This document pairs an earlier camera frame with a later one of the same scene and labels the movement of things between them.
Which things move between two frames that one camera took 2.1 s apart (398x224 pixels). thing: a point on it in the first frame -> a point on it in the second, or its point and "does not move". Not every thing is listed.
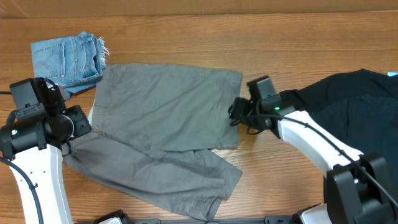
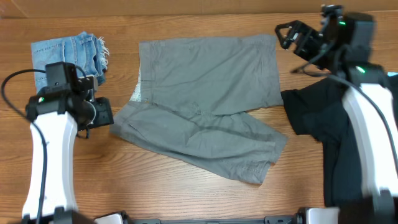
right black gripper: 237,109 -> 302,38
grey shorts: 158,132 -> 193,99
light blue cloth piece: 392,73 does not move
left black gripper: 83,126 -> 106,114
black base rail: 268,220 does not move
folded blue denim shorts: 73,63 does not move
